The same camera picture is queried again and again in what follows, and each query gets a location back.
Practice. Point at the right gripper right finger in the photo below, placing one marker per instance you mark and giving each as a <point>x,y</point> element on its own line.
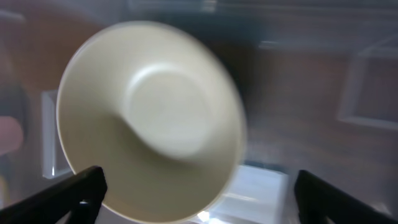
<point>318,202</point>

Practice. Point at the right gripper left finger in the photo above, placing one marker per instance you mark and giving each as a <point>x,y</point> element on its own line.
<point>80,196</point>

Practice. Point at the large beige bowl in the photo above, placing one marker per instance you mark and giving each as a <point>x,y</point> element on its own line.
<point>159,113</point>

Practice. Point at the clear plastic storage bin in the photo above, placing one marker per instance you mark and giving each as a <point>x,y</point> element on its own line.
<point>318,80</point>

